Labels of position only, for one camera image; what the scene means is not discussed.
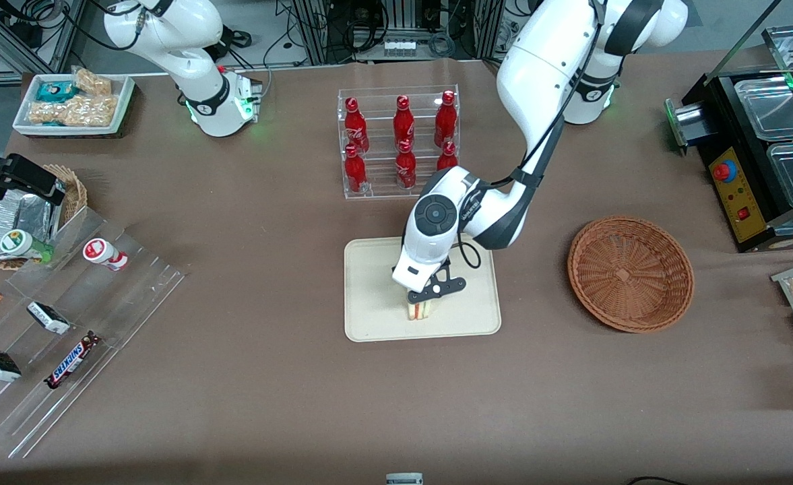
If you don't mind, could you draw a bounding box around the beige rectangular tray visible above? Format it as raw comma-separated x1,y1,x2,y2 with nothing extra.
344,232,502,343

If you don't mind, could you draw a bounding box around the small wicker basket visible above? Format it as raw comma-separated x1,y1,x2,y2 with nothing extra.
0,164,88,271

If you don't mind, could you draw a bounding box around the large round wicker basket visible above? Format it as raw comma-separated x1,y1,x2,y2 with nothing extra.
567,215,695,334

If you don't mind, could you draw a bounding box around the silver foil package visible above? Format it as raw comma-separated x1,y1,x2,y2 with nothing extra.
0,189,58,260

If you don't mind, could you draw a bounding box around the green lid yogurt bottle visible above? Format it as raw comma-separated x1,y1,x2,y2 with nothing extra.
0,229,55,265

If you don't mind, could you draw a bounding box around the large rice cracker pack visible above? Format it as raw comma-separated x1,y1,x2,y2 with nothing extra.
28,94,119,127

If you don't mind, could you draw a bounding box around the teal snack packet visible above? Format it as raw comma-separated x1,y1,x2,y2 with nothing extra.
36,81,77,103

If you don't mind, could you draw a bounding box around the red label yogurt bottle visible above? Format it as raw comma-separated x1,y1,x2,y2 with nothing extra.
83,238,129,272

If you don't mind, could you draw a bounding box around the small rice cracker pack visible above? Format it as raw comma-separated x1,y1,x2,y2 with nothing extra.
73,67,113,96

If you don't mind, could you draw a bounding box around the white rectangular snack bin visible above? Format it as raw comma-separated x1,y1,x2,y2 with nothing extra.
12,73,135,139

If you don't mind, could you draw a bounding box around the clear acrylic bottle rack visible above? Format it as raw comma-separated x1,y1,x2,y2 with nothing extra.
338,85,460,200

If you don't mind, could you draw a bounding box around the black white snack bar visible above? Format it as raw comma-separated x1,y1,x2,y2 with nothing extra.
0,348,22,383
26,301,71,335

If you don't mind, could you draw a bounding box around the clear acrylic stepped display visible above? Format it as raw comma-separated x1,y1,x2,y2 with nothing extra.
0,205,187,460

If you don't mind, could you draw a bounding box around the Snickers chocolate bar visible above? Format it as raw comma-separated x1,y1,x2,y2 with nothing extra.
44,331,102,390

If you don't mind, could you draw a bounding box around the black food warmer appliance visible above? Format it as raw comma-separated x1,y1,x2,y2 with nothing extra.
664,24,793,254

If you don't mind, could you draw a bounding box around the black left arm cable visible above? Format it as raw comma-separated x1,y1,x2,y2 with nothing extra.
459,0,604,270

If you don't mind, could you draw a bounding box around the aluminium equipment frame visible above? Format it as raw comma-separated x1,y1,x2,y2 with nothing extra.
292,0,505,65

